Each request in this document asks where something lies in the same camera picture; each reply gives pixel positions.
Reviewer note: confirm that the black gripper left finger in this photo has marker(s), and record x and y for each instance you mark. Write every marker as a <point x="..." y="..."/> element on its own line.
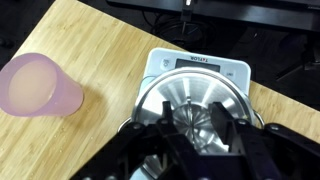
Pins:
<point x="133" y="156"/>

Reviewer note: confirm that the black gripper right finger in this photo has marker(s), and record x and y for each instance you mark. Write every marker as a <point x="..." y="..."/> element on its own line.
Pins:
<point x="276" y="156"/>

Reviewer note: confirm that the silver steel pot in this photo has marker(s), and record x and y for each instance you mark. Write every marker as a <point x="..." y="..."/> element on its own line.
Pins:
<point x="134" y="113"/>

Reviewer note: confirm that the silver steel lid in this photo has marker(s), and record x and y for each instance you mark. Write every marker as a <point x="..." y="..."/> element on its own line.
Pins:
<point x="186" y="86"/>

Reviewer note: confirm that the white kitchen scale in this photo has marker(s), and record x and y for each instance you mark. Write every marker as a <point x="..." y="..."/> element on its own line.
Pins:
<point x="156" y="63"/>

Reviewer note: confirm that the pink plastic cup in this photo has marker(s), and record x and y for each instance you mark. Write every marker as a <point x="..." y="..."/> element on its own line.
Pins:
<point x="63" y="100"/>

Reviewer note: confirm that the black low cart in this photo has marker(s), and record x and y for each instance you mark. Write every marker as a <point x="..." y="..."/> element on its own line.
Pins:
<point x="233" y="13"/>

